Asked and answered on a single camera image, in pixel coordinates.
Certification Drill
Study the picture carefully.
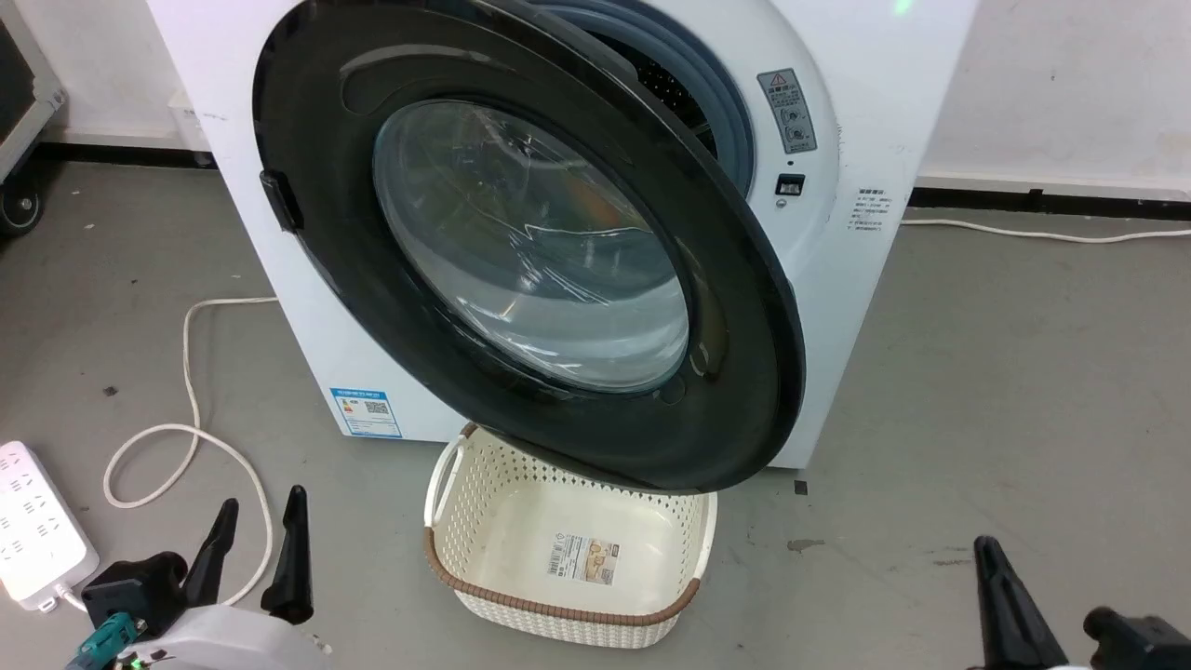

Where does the blue energy label sticker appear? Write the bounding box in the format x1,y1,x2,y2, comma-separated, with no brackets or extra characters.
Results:
329,386,403,439

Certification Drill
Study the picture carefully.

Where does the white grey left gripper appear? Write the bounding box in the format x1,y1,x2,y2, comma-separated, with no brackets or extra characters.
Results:
116,485,334,670

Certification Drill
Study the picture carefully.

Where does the white thin floor cable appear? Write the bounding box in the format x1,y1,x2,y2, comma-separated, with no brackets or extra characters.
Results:
901,218,1191,245

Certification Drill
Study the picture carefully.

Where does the grey warning label sticker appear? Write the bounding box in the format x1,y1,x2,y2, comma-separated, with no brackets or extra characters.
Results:
756,68,819,155

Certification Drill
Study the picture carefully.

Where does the white woven plastic laundry basket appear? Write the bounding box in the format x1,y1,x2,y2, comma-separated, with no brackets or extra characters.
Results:
423,423,719,650

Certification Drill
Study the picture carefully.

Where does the white looped power cable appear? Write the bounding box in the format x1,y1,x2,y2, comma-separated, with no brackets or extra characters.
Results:
56,296,278,611

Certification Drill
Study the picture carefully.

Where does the white power strip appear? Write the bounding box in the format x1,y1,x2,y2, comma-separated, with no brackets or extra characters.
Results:
0,440,100,612

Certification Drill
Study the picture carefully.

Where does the small printed text sticker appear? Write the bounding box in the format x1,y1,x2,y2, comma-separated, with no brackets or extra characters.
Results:
849,186,896,234

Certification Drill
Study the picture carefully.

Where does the paper product label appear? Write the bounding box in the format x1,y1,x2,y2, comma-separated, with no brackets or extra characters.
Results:
547,532,619,587

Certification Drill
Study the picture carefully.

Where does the black wheeled equipment case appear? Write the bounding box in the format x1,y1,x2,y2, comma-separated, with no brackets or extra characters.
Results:
0,9,68,238

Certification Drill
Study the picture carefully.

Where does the teal connector plug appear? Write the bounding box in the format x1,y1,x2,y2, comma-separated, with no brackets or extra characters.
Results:
65,614,142,670

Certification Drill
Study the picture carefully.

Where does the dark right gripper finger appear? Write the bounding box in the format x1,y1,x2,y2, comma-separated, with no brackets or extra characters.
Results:
973,536,1070,670

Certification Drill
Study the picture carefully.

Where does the grey rubber door gasket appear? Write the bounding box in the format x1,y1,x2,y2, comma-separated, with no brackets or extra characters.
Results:
530,0,756,196

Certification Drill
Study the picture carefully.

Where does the black round glass washer door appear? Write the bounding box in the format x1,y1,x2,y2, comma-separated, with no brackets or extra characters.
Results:
251,0,807,494

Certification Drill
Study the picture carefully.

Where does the white front-load washing machine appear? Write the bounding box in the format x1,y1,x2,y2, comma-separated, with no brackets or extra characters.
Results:
147,0,980,471

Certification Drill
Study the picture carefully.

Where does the perforated steel washer drum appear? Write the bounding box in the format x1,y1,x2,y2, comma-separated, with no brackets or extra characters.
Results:
609,35,723,159

